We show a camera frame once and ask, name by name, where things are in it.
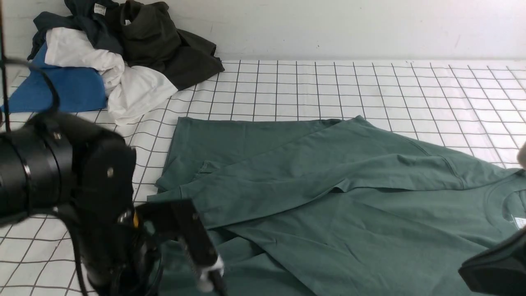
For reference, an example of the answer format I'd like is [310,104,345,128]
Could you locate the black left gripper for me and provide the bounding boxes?
[62,123,162,296]

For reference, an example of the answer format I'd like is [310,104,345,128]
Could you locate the white grid-pattern tablecloth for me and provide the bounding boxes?
[0,60,526,296]

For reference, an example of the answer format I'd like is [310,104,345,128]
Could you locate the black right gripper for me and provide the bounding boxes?
[458,228,526,296]

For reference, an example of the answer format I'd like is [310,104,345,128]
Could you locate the dark olive garment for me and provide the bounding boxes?
[105,0,224,90]

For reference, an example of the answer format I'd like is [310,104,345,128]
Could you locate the blue garment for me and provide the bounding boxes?
[8,43,106,113]

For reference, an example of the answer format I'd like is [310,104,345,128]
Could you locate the black cable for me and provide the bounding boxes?
[0,57,61,120]

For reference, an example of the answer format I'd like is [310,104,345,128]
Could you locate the white garment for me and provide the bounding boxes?
[45,28,178,126]

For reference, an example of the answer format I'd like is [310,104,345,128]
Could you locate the dark navy garment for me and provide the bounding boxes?
[27,0,124,60]

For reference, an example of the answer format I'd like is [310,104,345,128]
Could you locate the green long-sleeve top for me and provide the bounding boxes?
[148,116,525,296]

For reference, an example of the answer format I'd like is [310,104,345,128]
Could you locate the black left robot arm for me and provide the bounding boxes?
[1,113,163,296]

